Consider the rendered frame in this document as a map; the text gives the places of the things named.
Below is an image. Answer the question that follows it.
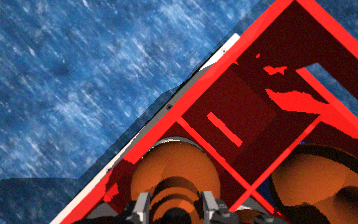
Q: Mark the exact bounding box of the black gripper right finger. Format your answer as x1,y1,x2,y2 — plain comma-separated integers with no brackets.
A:
200,191,290,224

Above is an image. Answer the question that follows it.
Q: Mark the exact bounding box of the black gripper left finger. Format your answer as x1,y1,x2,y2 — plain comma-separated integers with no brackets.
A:
71,192,151,224

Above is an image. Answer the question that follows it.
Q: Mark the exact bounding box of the red crate with dividers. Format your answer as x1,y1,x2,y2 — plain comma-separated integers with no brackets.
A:
59,0,358,224

